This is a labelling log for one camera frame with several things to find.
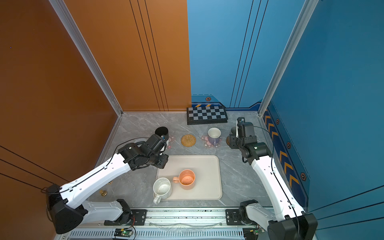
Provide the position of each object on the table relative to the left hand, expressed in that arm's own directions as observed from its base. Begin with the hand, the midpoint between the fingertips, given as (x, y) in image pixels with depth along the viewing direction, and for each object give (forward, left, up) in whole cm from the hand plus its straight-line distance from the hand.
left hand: (163, 158), depth 76 cm
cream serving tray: (+1, -24, -19) cm, 31 cm away
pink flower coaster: (+18, -25, -16) cm, 35 cm away
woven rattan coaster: (+22, -11, -16) cm, 29 cm away
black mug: (+23, +6, -7) cm, 25 cm away
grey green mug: (+23, -40, -4) cm, 46 cm away
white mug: (-11, +2, -15) cm, 19 cm away
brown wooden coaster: (+22, -38, -15) cm, 47 cm away
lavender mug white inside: (+25, -29, -13) cm, 40 cm away
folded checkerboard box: (+45, -27, -13) cm, 54 cm away
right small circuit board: (-30, -44, -17) cm, 55 cm away
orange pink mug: (-5, -11, -15) cm, 20 cm away
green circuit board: (-30, +19, -18) cm, 40 cm away
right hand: (+10, -37, +6) cm, 39 cm away
